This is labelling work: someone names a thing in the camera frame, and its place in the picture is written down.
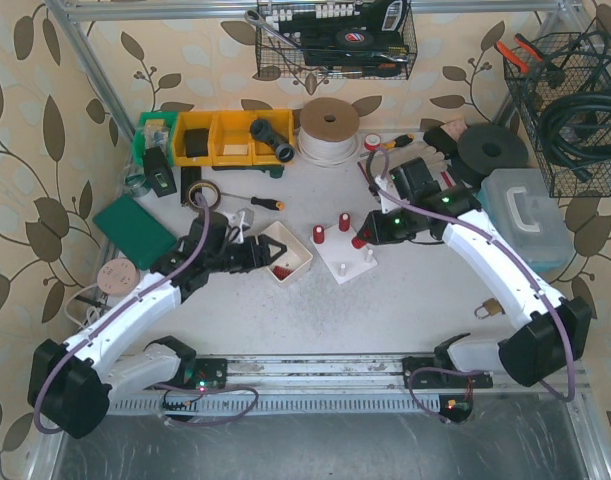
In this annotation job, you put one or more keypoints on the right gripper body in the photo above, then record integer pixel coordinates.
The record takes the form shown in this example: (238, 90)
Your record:
(371, 233)

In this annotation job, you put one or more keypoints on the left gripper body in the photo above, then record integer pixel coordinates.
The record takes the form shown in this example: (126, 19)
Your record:
(256, 253)

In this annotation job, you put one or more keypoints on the red large spring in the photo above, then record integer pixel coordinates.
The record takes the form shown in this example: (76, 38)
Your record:
(344, 222)

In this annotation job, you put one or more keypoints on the orange black screwdriver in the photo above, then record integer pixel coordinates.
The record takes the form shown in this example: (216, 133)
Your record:
(266, 203)

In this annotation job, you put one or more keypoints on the white spring tray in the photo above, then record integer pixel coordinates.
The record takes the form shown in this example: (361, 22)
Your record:
(297, 258)

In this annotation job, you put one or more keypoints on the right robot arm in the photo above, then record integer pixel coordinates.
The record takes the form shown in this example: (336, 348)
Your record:
(550, 331)

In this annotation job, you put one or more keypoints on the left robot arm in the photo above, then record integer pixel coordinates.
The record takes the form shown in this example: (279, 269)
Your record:
(73, 383)

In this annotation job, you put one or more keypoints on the brown tape roll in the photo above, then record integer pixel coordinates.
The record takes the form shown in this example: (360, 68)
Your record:
(202, 193)

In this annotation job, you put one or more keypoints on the beige work glove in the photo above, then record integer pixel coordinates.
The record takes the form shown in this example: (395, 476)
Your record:
(434, 160)

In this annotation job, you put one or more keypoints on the small yellow black screwdriver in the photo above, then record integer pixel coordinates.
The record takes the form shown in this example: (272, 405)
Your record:
(398, 142)

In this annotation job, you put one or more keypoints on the yellow storage bins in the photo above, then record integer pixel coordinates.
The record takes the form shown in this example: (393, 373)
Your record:
(230, 143)

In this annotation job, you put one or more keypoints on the black brush with sponge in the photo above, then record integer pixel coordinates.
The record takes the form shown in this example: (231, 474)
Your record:
(444, 138)

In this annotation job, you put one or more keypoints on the grey pipe fitting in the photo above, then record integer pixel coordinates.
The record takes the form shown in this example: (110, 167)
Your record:
(262, 131)

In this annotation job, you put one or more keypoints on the green foam pad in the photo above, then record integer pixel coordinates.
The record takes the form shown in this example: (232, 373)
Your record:
(134, 231)

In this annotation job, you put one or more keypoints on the black battery charger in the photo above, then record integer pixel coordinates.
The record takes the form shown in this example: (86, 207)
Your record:
(158, 172)

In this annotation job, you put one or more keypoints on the black box in bin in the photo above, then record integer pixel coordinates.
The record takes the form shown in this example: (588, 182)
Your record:
(196, 142)

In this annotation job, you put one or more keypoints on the round sanding disc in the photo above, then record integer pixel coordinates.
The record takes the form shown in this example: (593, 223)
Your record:
(118, 277)

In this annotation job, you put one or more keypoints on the black foam disc spool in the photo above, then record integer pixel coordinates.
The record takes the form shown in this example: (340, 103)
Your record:
(483, 148)

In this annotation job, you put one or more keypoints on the glass jar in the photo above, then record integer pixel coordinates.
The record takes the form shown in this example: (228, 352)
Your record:
(135, 183)

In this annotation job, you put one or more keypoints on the brass padlock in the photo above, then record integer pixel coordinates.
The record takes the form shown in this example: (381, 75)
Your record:
(488, 308)

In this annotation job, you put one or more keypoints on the teal clear toolbox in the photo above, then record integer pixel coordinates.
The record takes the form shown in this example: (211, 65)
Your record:
(520, 208)

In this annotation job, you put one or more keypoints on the green storage bin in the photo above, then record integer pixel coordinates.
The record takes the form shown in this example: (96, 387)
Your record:
(154, 130)

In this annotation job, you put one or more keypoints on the white four-peg base plate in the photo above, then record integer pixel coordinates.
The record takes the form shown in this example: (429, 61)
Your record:
(341, 258)

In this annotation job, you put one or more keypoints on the white cable spool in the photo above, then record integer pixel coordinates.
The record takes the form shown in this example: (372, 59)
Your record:
(328, 134)

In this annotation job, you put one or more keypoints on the aluminium rail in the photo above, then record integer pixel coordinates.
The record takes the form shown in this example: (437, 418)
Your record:
(317, 373)

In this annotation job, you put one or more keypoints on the wire basket with tools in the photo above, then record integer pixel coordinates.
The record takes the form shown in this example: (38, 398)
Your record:
(333, 39)

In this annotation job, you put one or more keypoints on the orange handled pliers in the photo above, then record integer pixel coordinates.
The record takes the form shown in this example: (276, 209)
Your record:
(513, 56)

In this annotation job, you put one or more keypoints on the wire basket with hoses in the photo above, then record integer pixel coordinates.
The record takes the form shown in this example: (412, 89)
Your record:
(565, 105)

